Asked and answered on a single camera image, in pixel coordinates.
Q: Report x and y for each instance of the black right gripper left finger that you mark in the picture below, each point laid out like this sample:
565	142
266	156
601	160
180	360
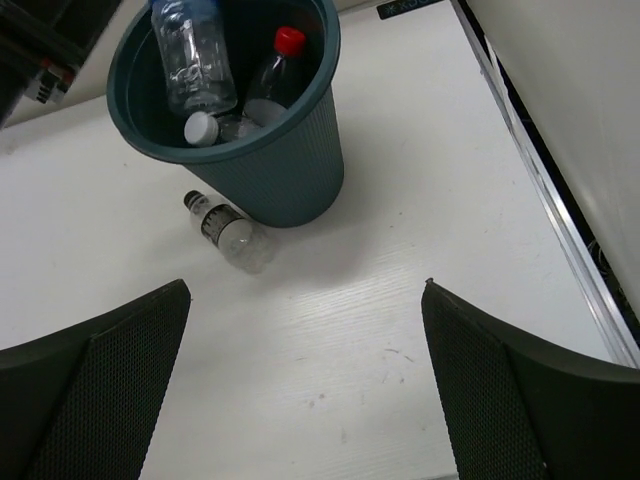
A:
83	402

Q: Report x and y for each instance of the red label water bottle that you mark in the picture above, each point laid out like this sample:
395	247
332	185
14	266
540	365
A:
280	81

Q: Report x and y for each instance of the dark label bottle black cap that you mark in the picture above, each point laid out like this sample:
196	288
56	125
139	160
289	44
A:
243	243

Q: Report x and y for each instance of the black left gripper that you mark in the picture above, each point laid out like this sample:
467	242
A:
45	44

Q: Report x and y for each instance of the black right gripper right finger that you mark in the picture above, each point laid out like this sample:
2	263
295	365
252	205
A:
517	406

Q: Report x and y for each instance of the aluminium table rail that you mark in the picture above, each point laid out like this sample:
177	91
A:
612	328

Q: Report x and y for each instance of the teal plastic bin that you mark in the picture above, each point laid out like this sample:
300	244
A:
283	175

